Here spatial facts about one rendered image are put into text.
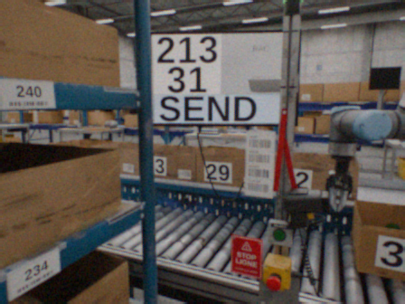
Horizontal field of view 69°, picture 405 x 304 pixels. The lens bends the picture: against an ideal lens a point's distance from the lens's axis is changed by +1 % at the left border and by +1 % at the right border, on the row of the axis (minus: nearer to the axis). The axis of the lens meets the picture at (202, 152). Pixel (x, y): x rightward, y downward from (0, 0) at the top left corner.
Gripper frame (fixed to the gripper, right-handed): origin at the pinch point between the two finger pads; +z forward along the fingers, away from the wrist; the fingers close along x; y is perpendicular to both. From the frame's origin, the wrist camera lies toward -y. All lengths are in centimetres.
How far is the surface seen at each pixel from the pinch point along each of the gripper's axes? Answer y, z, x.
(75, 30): 82, -47, -39
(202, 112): 27, -35, -43
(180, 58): 28, -52, -50
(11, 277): 96, -19, -36
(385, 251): 8.0, 10.4, 14.7
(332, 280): 16.7, 19.4, -0.9
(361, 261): 7.6, 15.4, 8.1
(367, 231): 7.7, 4.4, 9.1
